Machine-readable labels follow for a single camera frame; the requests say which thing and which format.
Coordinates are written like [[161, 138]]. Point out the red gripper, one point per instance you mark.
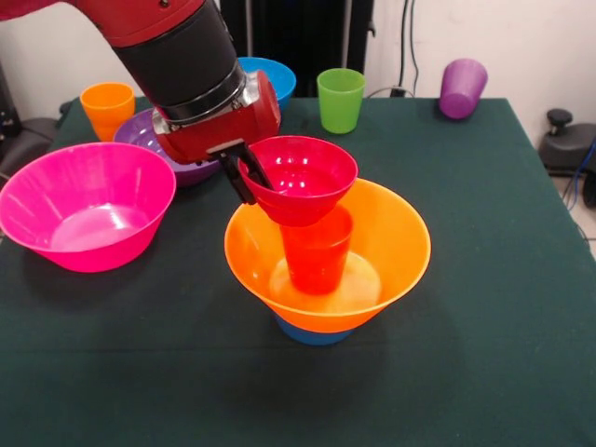
[[219, 135]]

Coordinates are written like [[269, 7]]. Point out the small red bowl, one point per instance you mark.
[[302, 205]]

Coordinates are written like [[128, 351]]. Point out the large orange bowl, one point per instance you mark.
[[251, 251]]

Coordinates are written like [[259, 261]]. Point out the orange-red cup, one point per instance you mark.
[[316, 265]]

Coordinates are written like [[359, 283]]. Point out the small blue bowl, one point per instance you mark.
[[312, 337]]

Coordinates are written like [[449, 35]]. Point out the purple cup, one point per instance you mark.
[[461, 93]]

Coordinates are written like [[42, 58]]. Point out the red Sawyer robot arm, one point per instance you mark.
[[177, 56]]

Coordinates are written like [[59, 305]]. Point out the large blue bowl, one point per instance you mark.
[[284, 81]]

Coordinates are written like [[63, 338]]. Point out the green cup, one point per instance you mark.
[[340, 107]]

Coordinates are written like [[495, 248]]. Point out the purple bowl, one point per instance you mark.
[[135, 135]]

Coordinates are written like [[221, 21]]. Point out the yellow-orange cup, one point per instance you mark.
[[109, 116]]

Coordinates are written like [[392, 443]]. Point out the large pink bowl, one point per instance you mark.
[[107, 251]]

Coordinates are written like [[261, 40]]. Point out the dark green tablecloth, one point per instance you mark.
[[186, 396]]

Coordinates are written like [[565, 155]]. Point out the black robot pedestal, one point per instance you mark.
[[307, 32]]

